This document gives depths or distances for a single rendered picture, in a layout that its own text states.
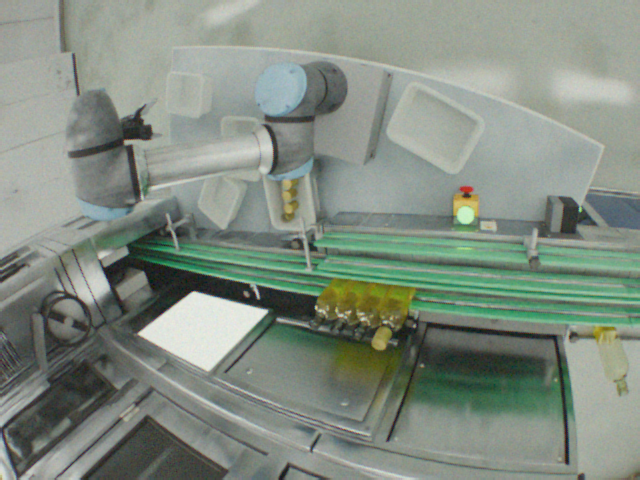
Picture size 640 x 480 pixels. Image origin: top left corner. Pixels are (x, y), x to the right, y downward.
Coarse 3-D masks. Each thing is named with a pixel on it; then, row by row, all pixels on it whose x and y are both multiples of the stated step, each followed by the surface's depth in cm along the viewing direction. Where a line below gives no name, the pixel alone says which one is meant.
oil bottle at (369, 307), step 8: (376, 288) 81; (384, 288) 80; (368, 296) 78; (376, 296) 78; (384, 296) 77; (360, 304) 75; (368, 304) 75; (376, 304) 74; (360, 312) 73; (368, 312) 73; (376, 312) 72; (376, 320) 73; (368, 328) 74
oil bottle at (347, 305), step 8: (352, 288) 83; (360, 288) 82; (368, 288) 83; (344, 296) 80; (352, 296) 79; (360, 296) 79; (336, 304) 78; (344, 304) 77; (352, 304) 76; (336, 312) 76; (344, 312) 75; (352, 312) 75; (352, 320) 75
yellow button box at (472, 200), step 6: (456, 198) 78; (462, 198) 77; (468, 198) 77; (474, 198) 76; (456, 204) 77; (462, 204) 76; (468, 204) 76; (474, 204) 75; (456, 210) 78; (474, 210) 75; (456, 216) 79; (474, 216) 76; (456, 222) 79; (474, 222) 77
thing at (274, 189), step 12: (264, 180) 100; (276, 180) 105; (300, 180) 103; (276, 192) 106; (300, 192) 105; (276, 204) 106; (300, 204) 107; (312, 204) 96; (276, 216) 107; (300, 216) 109; (312, 216) 98; (276, 228) 107; (288, 228) 104; (300, 228) 102
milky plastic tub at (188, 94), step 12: (180, 72) 99; (168, 84) 105; (180, 84) 109; (192, 84) 108; (204, 84) 99; (168, 96) 108; (180, 96) 113; (192, 96) 110; (204, 96) 102; (168, 108) 110; (180, 108) 112; (192, 108) 113; (204, 108) 105
